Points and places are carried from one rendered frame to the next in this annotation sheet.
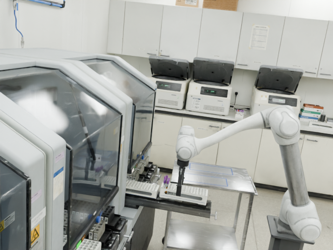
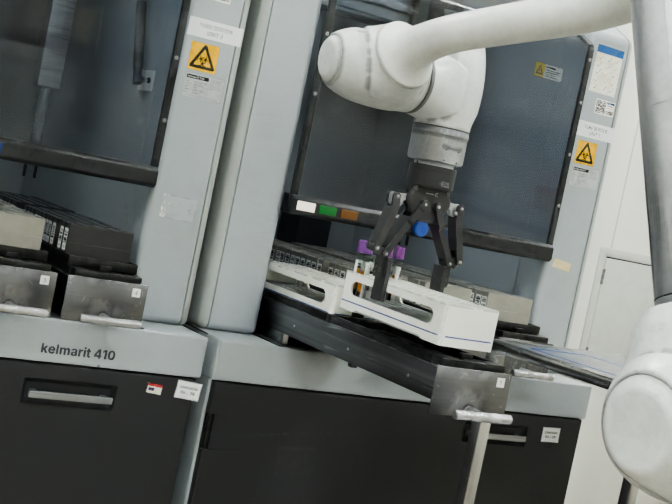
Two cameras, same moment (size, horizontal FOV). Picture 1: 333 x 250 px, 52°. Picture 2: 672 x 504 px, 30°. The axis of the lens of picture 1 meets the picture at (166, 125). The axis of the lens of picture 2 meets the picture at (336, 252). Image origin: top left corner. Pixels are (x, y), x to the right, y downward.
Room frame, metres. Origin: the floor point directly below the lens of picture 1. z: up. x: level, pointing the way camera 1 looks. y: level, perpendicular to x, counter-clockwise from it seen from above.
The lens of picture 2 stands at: (0.64, -1.60, 1.03)
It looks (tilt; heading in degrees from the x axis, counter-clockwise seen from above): 3 degrees down; 51
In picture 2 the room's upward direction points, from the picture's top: 12 degrees clockwise
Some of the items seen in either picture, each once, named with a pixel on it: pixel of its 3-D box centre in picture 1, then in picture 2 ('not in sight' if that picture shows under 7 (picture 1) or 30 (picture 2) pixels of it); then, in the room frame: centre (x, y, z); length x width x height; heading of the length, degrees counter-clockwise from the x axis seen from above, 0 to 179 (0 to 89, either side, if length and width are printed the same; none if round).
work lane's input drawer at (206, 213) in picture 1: (161, 201); (360, 342); (2.00, -0.02, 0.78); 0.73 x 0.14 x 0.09; 82
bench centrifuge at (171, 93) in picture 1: (168, 81); not in sight; (4.63, 0.04, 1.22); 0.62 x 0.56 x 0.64; 170
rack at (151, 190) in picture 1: (135, 188); (315, 291); (2.02, 0.16, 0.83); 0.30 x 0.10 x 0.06; 82
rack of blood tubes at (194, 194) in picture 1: (184, 193); (415, 308); (1.98, -0.16, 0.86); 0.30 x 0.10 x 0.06; 82
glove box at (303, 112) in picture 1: (309, 112); not in sight; (4.51, -1.91, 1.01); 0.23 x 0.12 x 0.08; 81
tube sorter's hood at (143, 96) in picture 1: (110, 109); (391, 70); (2.29, 0.40, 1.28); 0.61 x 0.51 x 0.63; 172
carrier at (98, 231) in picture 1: (99, 230); (6, 231); (1.48, 0.27, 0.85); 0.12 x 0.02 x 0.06; 173
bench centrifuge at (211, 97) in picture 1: (210, 84); not in sight; (4.55, -0.54, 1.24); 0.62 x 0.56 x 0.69; 172
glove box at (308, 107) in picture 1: (313, 106); not in sight; (4.50, -1.93, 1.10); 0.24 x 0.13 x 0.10; 80
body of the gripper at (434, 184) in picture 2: (182, 165); (427, 193); (1.98, -0.13, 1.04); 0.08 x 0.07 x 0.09; 172
